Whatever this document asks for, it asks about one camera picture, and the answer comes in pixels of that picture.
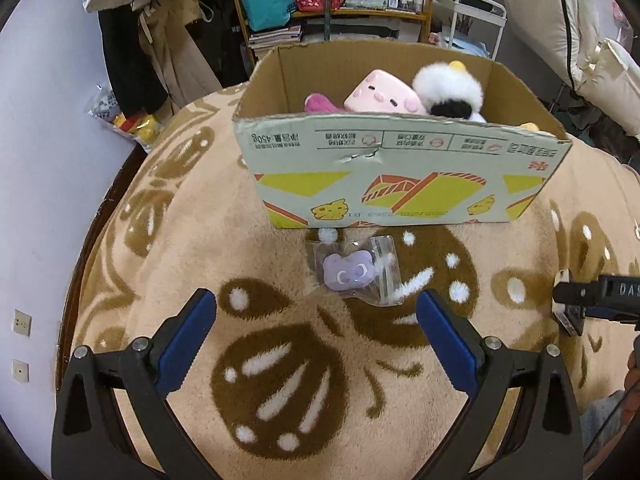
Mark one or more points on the small purple plush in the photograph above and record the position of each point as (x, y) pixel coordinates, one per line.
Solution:
(350, 272)

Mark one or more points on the white black fluffy plush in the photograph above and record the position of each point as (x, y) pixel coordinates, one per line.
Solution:
(445, 85)

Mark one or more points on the dark hanging garment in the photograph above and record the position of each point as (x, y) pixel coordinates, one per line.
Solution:
(225, 35)

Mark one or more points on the white wall socket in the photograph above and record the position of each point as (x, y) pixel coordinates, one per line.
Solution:
(20, 371)
(22, 323)

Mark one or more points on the black hanging coat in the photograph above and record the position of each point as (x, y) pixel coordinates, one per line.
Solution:
(125, 60)

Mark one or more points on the green pole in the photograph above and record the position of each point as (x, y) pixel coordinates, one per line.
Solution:
(327, 10)

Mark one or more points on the yellow bear plush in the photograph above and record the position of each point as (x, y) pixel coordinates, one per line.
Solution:
(529, 127)

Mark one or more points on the clear bag of toys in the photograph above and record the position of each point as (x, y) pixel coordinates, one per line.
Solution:
(125, 120)

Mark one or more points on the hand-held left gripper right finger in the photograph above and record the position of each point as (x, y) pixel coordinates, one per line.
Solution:
(447, 342)

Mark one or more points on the light blue cloth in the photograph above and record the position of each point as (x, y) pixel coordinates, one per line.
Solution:
(467, 45)

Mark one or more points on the beige brown printed blanket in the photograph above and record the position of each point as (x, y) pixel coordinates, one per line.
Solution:
(210, 240)

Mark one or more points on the stack of books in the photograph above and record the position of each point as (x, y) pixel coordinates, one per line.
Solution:
(275, 40)

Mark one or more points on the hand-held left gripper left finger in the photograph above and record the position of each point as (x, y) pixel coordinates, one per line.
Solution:
(187, 340)

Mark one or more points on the person's blue grey clothing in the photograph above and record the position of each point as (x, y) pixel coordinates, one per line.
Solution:
(607, 420)

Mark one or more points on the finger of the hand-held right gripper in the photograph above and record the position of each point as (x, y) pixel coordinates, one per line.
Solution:
(571, 321)
(577, 295)

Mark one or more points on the white rolling cart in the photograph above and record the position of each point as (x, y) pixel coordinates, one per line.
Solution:
(480, 2)

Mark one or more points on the printed cardboard box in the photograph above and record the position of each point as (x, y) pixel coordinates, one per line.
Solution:
(400, 160)

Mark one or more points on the magenta plush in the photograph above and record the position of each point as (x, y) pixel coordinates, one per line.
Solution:
(322, 104)

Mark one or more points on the bamboo shelf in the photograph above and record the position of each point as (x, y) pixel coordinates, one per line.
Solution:
(360, 16)

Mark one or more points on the purple toy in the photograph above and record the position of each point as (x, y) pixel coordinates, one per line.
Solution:
(385, 280)

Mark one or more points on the pink square plush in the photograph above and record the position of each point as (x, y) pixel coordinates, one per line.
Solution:
(380, 92)

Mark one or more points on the beige hanging coat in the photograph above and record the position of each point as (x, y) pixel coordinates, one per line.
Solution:
(170, 45)

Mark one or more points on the cream plush cushion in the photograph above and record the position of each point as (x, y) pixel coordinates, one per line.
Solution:
(615, 85)

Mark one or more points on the person's right forearm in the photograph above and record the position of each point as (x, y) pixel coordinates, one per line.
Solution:
(633, 370)

